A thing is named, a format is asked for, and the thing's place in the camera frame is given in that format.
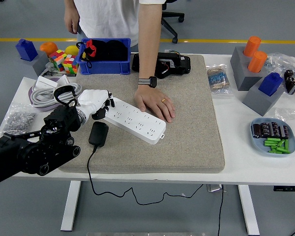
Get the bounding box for person's left hand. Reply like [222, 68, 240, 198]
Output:
[134, 86, 176, 123]

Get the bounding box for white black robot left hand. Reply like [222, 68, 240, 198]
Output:
[76, 88, 116, 121]

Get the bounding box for person's right hand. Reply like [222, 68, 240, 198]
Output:
[64, 11, 80, 34]

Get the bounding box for white power strip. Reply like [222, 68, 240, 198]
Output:
[104, 97, 167, 145]

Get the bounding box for black plug adapter with cord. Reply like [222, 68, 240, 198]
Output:
[87, 121, 204, 205]

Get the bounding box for yellow lemon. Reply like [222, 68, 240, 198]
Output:
[64, 45, 80, 55]

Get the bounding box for orange fruit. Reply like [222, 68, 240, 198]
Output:
[39, 42, 59, 55]

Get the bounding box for blue plastic bin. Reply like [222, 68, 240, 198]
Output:
[78, 37, 132, 75]

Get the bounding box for grey-brown mat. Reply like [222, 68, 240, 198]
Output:
[55, 54, 226, 174]

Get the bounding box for tilted colourful puzzle cube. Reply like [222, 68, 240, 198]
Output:
[48, 49, 67, 72]

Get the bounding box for upright colourful puzzle cube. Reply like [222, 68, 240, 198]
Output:
[62, 54, 79, 74]

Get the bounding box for black electronic module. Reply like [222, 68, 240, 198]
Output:
[132, 51, 192, 79]

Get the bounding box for white small box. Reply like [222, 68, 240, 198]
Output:
[36, 75, 59, 89]

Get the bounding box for grey block holder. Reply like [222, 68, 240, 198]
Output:
[13, 51, 50, 80]
[242, 81, 286, 117]

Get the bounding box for bag of resistors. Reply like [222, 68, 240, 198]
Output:
[206, 64, 235, 97]

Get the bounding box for bag of metal nuts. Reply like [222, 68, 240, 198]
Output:
[0, 103, 37, 140]

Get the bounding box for black office chair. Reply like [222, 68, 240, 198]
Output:
[161, 0, 185, 44]

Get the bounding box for grey holder two holes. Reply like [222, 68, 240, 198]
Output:
[230, 46, 267, 91]

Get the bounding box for black capacitor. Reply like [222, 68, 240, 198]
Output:
[280, 125, 290, 140]
[271, 121, 281, 137]
[252, 123, 263, 139]
[260, 122, 272, 138]

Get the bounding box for white table leg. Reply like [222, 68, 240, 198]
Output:
[237, 184, 261, 236]
[60, 181, 82, 232]

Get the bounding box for orange cylinder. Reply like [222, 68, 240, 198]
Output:
[243, 36, 262, 58]
[247, 51, 268, 73]

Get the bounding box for light blue plate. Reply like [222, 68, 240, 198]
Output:
[250, 117, 295, 157]

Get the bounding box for clear bag of screws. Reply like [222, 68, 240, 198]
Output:
[264, 52, 295, 74]

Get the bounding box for bag of black capacitors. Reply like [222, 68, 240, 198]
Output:
[284, 69, 295, 95]

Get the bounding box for black table control box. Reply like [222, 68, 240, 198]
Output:
[273, 185, 295, 192]

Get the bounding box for black wristwatch grey strap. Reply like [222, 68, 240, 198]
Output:
[138, 76, 158, 89]

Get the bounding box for coiled grey power cable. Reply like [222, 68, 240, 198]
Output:
[30, 82, 83, 109]

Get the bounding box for black drawstring pouch red trim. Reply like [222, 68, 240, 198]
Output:
[76, 39, 128, 68]

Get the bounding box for silver bracket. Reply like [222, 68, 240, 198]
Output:
[206, 184, 227, 193]

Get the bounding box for black floor cable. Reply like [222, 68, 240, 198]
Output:
[217, 184, 225, 236]

